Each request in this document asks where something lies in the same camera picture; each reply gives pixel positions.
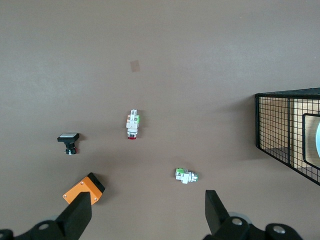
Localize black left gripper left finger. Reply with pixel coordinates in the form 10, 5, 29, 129
15, 191, 92, 240

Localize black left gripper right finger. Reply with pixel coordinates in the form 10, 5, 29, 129
202, 189, 251, 240

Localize red cap push button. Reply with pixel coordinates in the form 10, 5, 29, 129
125, 108, 141, 140

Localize light blue plate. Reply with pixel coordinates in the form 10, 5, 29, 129
315, 121, 320, 160

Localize green cap push button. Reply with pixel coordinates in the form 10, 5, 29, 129
174, 167, 200, 186

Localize black square white-top button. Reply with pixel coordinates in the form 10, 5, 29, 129
57, 132, 80, 156

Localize orange box black face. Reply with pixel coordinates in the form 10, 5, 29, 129
62, 172, 106, 206

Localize brown tape patch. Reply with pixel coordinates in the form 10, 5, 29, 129
129, 60, 141, 73

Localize black wire basket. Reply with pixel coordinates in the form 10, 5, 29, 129
254, 87, 320, 186

